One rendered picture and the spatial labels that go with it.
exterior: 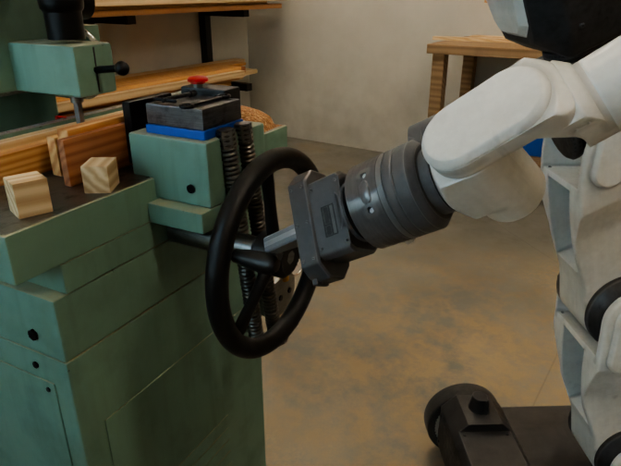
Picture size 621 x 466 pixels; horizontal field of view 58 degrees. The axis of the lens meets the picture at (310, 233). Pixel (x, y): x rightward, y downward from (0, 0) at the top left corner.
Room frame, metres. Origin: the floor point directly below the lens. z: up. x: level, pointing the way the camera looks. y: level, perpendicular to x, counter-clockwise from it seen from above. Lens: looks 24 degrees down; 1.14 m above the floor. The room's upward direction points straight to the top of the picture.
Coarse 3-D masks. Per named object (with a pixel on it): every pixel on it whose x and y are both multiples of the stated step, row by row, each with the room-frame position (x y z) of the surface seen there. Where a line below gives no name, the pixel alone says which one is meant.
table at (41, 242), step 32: (0, 192) 0.69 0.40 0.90; (64, 192) 0.69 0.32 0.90; (128, 192) 0.71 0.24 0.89; (0, 224) 0.58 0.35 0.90; (32, 224) 0.58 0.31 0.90; (64, 224) 0.61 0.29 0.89; (96, 224) 0.65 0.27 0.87; (128, 224) 0.70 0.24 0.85; (160, 224) 0.72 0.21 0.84; (192, 224) 0.70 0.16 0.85; (0, 256) 0.55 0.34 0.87; (32, 256) 0.57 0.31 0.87; (64, 256) 0.61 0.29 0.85
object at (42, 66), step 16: (16, 48) 0.85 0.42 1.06; (32, 48) 0.84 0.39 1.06; (48, 48) 0.82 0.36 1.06; (64, 48) 0.81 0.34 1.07; (80, 48) 0.81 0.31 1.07; (96, 48) 0.84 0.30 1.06; (16, 64) 0.86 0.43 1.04; (32, 64) 0.84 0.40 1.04; (48, 64) 0.82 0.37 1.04; (64, 64) 0.81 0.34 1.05; (80, 64) 0.81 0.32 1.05; (96, 64) 0.83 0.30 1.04; (112, 64) 0.86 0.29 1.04; (16, 80) 0.86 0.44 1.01; (32, 80) 0.84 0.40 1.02; (48, 80) 0.83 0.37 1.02; (64, 80) 0.81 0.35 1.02; (80, 80) 0.80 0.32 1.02; (96, 80) 0.83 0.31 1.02; (112, 80) 0.85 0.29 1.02; (80, 96) 0.80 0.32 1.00
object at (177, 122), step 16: (208, 96) 0.81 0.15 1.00; (160, 112) 0.75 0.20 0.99; (176, 112) 0.74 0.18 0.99; (192, 112) 0.73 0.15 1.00; (208, 112) 0.73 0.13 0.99; (224, 112) 0.76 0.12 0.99; (240, 112) 0.85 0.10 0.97; (160, 128) 0.75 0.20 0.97; (176, 128) 0.74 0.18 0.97; (192, 128) 0.73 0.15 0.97; (208, 128) 0.73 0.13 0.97
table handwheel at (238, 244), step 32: (256, 160) 0.66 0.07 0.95; (288, 160) 0.70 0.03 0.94; (224, 224) 0.59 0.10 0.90; (224, 256) 0.58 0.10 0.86; (288, 256) 0.68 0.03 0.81; (224, 288) 0.57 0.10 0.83; (256, 288) 0.65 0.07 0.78; (224, 320) 0.57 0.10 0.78; (288, 320) 0.71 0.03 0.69; (256, 352) 0.62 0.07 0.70
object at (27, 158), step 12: (36, 144) 0.78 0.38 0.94; (0, 156) 0.72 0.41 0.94; (12, 156) 0.74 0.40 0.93; (24, 156) 0.75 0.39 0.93; (36, 156) 0.77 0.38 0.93; (48, 156) 0.78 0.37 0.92; (0, 168) 0.72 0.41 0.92; (12, 168) 0.73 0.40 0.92; (24, 168) 0.75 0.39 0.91; (36, 168) 0.76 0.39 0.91; (48, 168) 0.78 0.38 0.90; (0, 180) 0.71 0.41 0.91
